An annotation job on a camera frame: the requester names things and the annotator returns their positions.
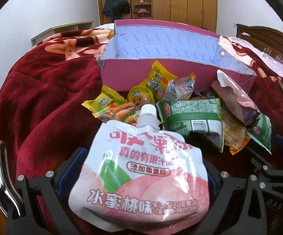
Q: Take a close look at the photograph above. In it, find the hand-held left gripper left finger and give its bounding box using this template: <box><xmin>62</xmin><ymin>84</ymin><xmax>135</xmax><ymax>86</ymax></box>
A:
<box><xmin>6</xmin><ymin>147</ymin><xmax>93</xmax><ymax>235</ymax></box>

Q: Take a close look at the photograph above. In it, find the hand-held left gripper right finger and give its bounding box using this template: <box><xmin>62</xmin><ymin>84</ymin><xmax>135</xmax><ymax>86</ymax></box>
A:
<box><xmin>204</xmin><ymin>160</ymin><xmax>264</xmax><ymax>235</ymax></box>

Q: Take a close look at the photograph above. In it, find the clear biscuit packet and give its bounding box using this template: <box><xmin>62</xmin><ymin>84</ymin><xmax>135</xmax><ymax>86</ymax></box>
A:
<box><xmin>221</xmin><ymin>108</ymin><xmax>251</xmax><ymax>155</ymax></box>

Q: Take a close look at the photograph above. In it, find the white peach jelly pouch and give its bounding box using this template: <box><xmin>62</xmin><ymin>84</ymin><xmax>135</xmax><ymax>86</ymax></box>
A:
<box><xmin>68</xmin><ymin>104</ymin><xmax>210</xmax><ymax>226</ymax></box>

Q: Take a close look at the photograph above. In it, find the pink cardboard box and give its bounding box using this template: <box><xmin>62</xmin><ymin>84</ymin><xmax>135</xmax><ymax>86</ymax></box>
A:
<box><xmin>96</xmin><ymin>20</ymin><xmax>257</xmax><ymax>95</ymax></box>

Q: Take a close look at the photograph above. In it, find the large yellow packet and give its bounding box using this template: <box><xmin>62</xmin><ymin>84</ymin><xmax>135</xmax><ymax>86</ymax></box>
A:
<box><xmin>144</xmin><ymin>61</ymin><xmax>178</xmax><ymax>103</ymax></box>

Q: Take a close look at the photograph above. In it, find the small green packet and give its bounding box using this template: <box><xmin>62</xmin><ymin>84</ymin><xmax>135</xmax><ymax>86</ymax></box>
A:
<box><xmin>247</xmin><ymin>113</ymin><xmax>272</xmax><ymax>155</ymax></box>

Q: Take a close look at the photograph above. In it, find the orange printed packet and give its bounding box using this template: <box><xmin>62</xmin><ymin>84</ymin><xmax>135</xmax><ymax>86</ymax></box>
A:
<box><xmin>92</xmin><ymin>101</ymin><xmax>142</xmax><ymax>126</ymax></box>

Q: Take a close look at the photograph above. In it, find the pink foil bag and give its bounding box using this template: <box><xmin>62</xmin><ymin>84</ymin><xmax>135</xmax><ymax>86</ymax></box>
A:
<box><xmin>211</xmin><ymin>70</ymin><xmax>261</xmax><ymax>126</ymax></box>

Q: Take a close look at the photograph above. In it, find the small yellow candy packet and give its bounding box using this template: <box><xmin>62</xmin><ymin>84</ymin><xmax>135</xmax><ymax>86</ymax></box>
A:
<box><xmin>81</xmin><ymin>85</ymin><xmax>128</xmax><ymax>112</ymax></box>

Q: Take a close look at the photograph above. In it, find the large green packet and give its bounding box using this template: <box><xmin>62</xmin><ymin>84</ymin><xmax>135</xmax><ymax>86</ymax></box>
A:
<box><xmin>156</xmin><ymin>98</ymin><xmax>224</xmax><ymax>153</ymax></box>

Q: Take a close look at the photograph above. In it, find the red floral blanket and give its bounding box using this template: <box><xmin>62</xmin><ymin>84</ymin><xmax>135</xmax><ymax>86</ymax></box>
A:
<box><xmin>0</xmin><ymin>28</ymin><xmax>283</xmax><ymax>235</ymax></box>

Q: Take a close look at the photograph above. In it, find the metal spring clip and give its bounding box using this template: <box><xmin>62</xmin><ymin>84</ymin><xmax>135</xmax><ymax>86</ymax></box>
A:
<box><xmin>0</xmin><ymin>141</ymin><xmax>25</xmax><ymax>216</ymax></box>

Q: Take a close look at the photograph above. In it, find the yellow jelly cup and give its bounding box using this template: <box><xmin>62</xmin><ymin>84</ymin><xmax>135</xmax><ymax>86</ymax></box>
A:
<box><xmin>127</xmin><ymin>86</ymin><xmax>155</xmax><ymax>108</ymax></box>

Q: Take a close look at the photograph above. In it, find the purple foil packet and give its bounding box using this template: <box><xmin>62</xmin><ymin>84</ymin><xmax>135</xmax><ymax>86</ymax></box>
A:
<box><xmin>161</xmin><ymin>73</ymin><xmax>197</xmax><ymax>101</ymax></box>

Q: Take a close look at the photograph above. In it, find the wooden headboard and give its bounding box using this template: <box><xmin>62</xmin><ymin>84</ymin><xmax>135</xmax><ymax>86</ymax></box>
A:
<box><xmin>236</xmin><ymin>23</ymin><xmax>283</xmax><ymax>74</ymax></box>

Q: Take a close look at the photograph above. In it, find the low white shelf unit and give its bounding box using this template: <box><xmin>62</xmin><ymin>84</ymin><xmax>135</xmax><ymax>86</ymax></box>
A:
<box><xmin>31</xmin><ymin>21</ymin><xmax>94</xmax><ymax>46</ymax></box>

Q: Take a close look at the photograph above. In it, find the dark green hanging coat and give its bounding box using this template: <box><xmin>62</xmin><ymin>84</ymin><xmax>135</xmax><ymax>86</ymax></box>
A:
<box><xmin>113</xmin><ymin>0</ymin><xmax>131</xmax><ymax>15</ymax></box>

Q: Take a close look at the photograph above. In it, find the wooden wardrobe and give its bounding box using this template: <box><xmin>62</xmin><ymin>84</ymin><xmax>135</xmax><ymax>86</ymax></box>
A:
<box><xmin>87</xmin><ymin>0</ymin><xmax>218</xmax><ymax>32</ymax></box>

